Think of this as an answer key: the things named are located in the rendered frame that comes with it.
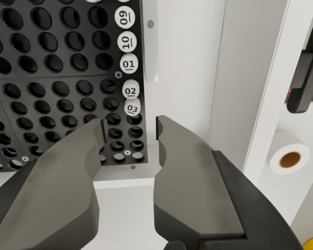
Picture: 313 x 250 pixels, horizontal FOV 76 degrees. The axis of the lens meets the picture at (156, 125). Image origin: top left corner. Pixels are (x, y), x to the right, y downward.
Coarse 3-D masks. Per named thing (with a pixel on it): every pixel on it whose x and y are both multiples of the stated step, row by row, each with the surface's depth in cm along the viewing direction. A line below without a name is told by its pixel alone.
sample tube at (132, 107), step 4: (128, 100) 15; (132, 100) 15; (136, 100) 15; (128, 104) 15; (132, 104) 15; (136, 104) 15; (124, 108) 15; (128, 108) 15; (132, 108) 15; (136, 108) 15; (140, 108) 15; (128, 112) 15; (132, 112) 15; (136, 112) 15
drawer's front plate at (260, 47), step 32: (256, 0) 14; (288, 0) 11; (224, 32) 19; (256, 32) 14; (288, 32) 12; (224, 64) 20; (256, 64) 14; (288, 64) 13; (224, 96) 20; (256, 96) 14; (224, 128) 21; (256, 128) 15; (256, 160) 17
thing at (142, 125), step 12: (132, 0) 13; (120, 60) 14; (120, 84) 15; (144, 96) 16; (144, 108) 17; (144, 120) 17; (144, 132) 18; (144, 144) 18; (132, 156) 20; (144, 156) 19
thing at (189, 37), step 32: (160, 0) 18; (192, 0) 18; (224, 0) 19; (160, 32) 20; (192, 32) 20; (160, 64) 21; (192, 64) 21; (160, 96) 23; (192, 96) 23; (192, 128) 26
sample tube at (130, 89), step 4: (128, 80) 15; (132, 80) 15; (124, 84) 15; (128, 84) 14; (132, 84) 14; (136, 84) 15; (124, 88) 14; (128, 88) 14; (132, 88) 14; (136, 88) 14; (124, 92) 14; (128, 92) 14; (132, 92) 15; (136, 92) 15; (128, 96) 15; (132, 96) 15; (136, 96) 15
